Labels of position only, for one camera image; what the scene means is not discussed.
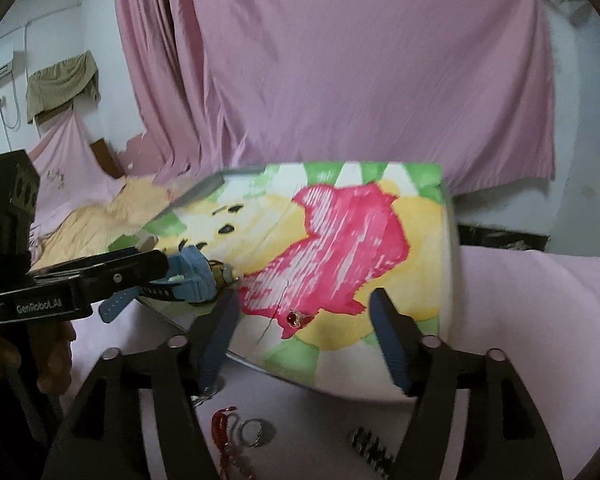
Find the pink curtain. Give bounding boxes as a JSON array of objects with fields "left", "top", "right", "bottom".
[{"left": 114, "top": 0, "right": 555, "bottom": 194}]

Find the wire wall shelf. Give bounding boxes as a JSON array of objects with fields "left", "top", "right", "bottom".
[{"left": 548, "top": 0, "right": 593, "bottom": 27}]

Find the person's hand on gripper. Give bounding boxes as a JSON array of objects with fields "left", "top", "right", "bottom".
[{"left": 0, "top": 321, "right": 76, "bottom": 396}]

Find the pink sheet on wall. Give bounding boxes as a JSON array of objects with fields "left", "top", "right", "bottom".
[{"left": 0, "top": 110, "right": 123, "bottom": 248}]

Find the silver ring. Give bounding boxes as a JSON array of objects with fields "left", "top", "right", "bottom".
[{"left": 234, "top": 417, "right": 276, "bottom": 449}]

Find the yellow blanket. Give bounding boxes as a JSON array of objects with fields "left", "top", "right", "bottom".
[{"left": 32, "top": 177, "right": 180, "bottom": 270}]

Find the grey tray with colourful liner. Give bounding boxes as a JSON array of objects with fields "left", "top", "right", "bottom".
[{"left": 107, "top": 160, "right": 462, "bottom": 401}]

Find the blue watch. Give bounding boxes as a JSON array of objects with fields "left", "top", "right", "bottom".
[{"left": 98, "top": 246, "right": 219, "bottom": 324}]

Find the red string bracelet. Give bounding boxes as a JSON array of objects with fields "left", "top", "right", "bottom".
[{"left": 210, "top": 405, "right": 257, "bottom": 480}]

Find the olive green hanging cloth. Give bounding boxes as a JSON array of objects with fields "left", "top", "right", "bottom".
[{"left": 26, "top": 50, "right": 100, "bottom": 124}]

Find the black white checkered hair clip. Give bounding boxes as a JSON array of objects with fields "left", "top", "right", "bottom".
[{"left": 348, "top": 427, "right": 394, "bottom": 479}]

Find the pink tablecloth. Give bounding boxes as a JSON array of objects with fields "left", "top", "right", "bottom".
[{"left": 45, "top": 246, "right": 600, "bottom": 479}]

